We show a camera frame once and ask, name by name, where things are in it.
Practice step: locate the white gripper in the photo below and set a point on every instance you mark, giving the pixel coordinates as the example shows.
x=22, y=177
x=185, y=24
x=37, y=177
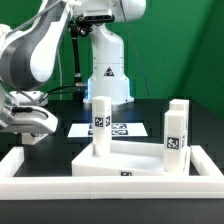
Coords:
x=35, y=120

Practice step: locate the white desk top tray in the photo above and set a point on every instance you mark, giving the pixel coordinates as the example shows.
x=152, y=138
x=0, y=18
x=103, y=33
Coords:
x=133, y=159

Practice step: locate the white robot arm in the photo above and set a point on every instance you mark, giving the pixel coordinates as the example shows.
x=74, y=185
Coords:
x=27, y=58

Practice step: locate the sheet with fiducial markers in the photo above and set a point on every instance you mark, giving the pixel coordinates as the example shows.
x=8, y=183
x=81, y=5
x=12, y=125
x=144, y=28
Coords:
x=118, y=130

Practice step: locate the black camera stand pole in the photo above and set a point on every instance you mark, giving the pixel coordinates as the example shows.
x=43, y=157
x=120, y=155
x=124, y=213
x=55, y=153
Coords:
x=74, y=38

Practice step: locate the black camera on stand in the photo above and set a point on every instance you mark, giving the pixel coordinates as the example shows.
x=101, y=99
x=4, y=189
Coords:
x=85, y=21

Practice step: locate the white U-shaped frame fence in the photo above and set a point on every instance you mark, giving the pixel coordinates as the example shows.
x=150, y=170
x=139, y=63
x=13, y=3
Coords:
x=111, y=187

